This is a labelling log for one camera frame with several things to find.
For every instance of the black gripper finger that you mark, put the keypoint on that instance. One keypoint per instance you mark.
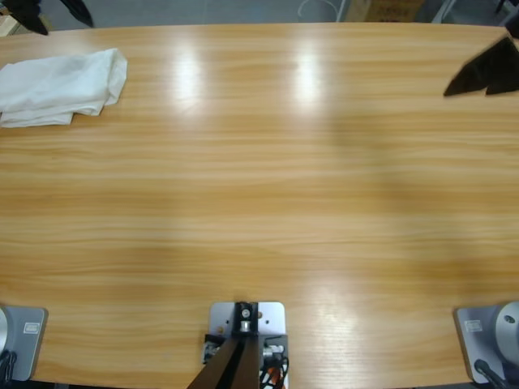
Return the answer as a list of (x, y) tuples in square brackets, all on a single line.
[(504, 87), (26, 16), (482, 69), (79, 10)]

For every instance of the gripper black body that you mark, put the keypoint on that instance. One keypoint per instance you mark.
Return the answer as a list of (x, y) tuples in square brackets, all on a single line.
[(513, 26)]

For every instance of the white t-shirt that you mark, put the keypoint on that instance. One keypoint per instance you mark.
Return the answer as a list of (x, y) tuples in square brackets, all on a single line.
[(61, 85)]

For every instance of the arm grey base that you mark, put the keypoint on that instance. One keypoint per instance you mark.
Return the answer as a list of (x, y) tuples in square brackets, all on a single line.
[(474, 344), (24, 344)]

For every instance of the grey metal stand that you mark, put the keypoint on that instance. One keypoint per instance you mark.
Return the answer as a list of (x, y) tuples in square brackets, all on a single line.
[(504, 8)]

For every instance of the stacked wooden boards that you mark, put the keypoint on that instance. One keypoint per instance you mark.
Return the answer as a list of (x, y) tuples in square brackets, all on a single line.
[(8, 25)]

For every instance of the grey chair leg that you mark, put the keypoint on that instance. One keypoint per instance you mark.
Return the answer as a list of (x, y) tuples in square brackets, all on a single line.
[(444, 10)]

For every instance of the brown cardboard box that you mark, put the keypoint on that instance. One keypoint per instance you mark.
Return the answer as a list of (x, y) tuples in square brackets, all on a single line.
[(385, 10)]

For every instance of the white mounting block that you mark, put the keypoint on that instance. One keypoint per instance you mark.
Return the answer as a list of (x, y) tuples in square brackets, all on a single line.
[(273, 314)]

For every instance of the silver metal clamp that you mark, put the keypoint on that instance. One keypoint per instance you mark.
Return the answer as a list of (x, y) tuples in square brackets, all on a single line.
[(208, 350), (273, 351)]

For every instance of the dark camera post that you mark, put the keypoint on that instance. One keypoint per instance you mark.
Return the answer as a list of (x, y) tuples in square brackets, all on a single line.
[(227, 368)]

